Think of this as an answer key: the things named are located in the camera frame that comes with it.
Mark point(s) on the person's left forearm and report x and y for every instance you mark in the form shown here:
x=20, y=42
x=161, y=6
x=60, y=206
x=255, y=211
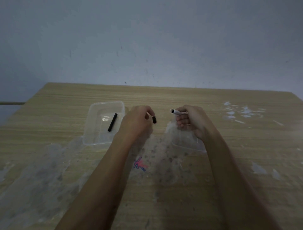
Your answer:
x=99, y=182

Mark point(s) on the person's right hand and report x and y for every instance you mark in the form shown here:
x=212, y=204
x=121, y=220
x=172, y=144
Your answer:
x=197, y=120

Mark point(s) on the person's right forearm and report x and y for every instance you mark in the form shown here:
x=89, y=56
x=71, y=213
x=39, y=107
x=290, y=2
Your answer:
x=233, y=180

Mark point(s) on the white marker body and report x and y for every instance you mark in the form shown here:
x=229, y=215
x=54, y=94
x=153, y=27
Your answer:
x=175, y=111

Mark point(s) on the person's right thumb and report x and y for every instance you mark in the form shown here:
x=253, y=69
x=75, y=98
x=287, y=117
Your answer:
x=182, y=108

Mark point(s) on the person's left thumb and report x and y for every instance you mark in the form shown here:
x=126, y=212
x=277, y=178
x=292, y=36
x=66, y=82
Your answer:
x=148, y=115

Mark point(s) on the person's left hand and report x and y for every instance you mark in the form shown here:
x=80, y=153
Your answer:
x=135, y=122

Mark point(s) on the black marker cap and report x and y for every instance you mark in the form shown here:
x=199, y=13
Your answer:
x=154, y=119

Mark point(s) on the brown wooden rail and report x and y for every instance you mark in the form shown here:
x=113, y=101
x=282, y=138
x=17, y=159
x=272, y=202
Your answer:
x=11, y=103

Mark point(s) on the black marker pen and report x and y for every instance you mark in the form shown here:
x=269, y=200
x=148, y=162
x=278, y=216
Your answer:
x=112, y=122

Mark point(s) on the clear plastic container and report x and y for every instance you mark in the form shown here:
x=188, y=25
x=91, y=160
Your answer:
x=187, y=142
x=99, y=132

